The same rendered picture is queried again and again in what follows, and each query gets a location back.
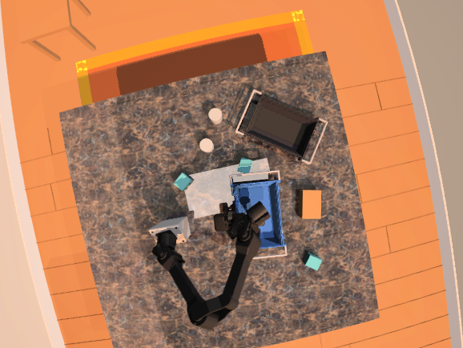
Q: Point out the small teal block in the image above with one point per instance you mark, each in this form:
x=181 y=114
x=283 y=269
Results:
x=245 y=165
x=312 y=261
x=182 y=181

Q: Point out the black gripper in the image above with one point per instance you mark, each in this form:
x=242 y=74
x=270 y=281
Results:
x=221 y=221

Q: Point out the orange block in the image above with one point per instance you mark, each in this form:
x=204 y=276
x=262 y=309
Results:
x=310 y=204

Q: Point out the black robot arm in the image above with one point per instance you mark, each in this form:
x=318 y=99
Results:
x=246 y=234

